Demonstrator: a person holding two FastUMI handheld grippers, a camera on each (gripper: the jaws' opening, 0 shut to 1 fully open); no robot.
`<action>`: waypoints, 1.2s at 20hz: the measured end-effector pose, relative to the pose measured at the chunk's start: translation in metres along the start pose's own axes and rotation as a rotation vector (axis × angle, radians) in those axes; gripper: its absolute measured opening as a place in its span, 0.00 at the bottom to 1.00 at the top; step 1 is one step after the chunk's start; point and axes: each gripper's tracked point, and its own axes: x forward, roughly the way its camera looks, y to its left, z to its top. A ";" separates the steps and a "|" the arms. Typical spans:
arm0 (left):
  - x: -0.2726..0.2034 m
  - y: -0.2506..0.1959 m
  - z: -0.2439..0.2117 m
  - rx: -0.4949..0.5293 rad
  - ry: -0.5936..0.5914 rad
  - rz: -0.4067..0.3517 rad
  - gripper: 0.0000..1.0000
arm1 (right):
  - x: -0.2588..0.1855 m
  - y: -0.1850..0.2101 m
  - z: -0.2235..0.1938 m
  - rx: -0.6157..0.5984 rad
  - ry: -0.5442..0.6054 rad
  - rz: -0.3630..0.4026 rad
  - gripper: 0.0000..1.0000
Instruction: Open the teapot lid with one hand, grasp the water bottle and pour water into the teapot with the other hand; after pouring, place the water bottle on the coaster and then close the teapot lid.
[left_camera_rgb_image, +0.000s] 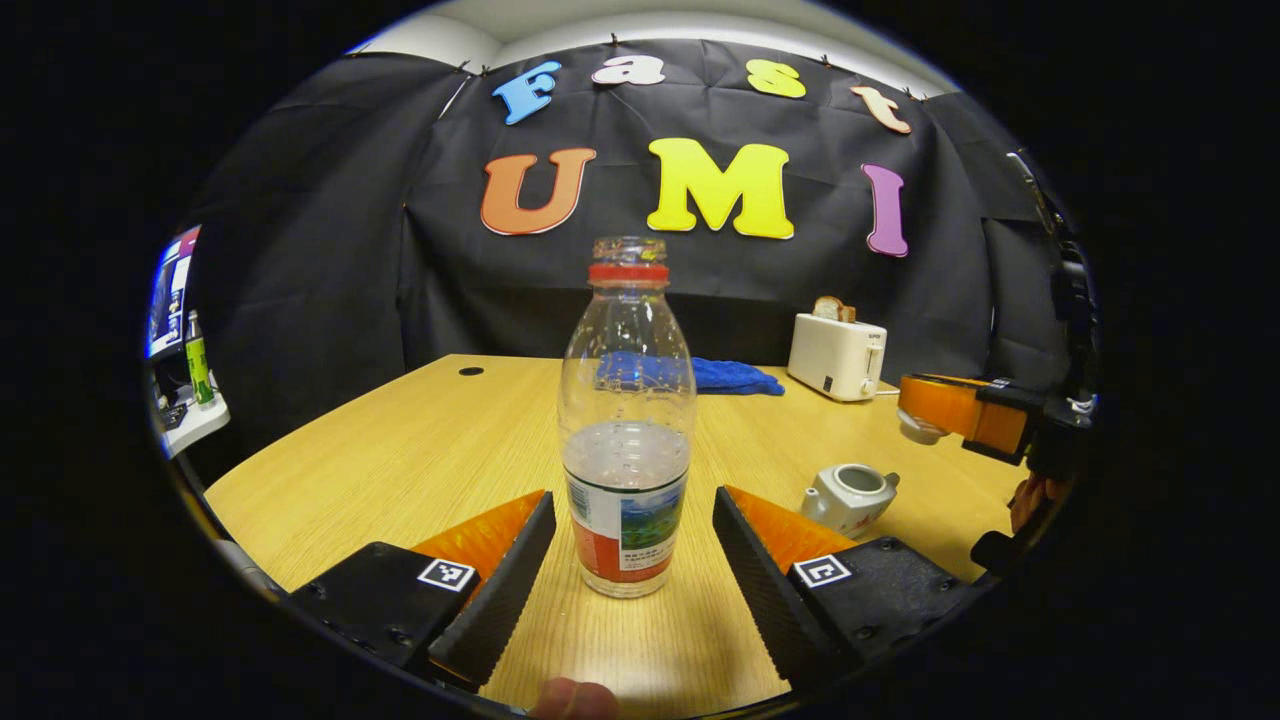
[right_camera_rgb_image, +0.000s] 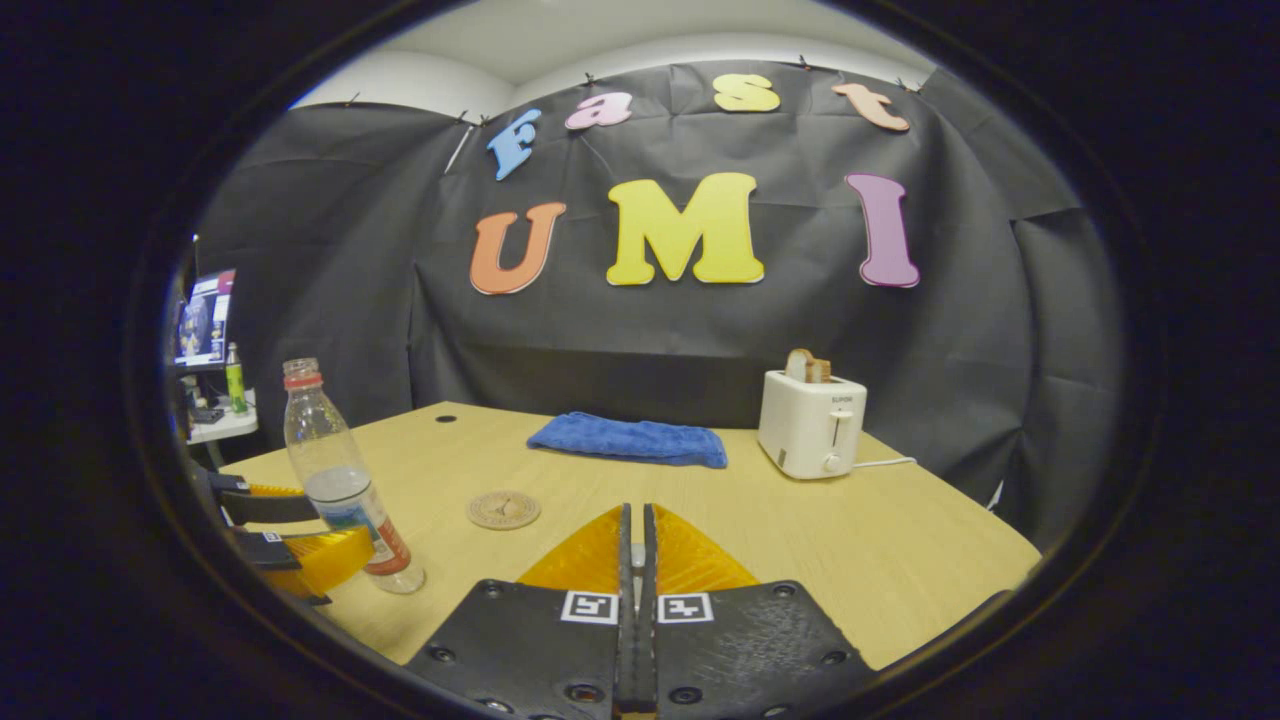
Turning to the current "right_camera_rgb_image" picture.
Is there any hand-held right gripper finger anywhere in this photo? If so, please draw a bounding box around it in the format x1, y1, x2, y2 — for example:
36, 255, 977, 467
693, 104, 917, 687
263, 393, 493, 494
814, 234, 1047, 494
403, 502, 638, 720
638, 502, 881, 720

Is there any clear plastic water bottle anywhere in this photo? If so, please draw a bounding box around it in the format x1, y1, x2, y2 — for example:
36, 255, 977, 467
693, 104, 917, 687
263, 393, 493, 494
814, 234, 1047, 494
281, 357, 427, 596

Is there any round wooden coaster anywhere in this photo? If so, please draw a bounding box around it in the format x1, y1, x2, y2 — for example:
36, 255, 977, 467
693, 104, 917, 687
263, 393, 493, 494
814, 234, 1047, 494
466, 490, 542, 531

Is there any white side table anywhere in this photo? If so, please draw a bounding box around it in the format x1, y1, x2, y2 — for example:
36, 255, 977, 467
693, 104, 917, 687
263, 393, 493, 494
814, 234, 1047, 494
185, 390, 259, 446

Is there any computer monitor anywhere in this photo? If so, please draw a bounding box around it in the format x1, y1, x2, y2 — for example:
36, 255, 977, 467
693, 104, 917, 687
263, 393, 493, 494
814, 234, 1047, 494
172, 268, 238, 369

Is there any blue folded towel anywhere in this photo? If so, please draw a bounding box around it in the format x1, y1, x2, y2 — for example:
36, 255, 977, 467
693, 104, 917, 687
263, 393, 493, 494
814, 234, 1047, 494
527, 411, 729, 469

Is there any white toaster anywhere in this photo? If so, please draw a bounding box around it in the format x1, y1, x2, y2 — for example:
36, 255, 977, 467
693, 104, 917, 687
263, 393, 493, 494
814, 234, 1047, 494
757, 368, 868, 481

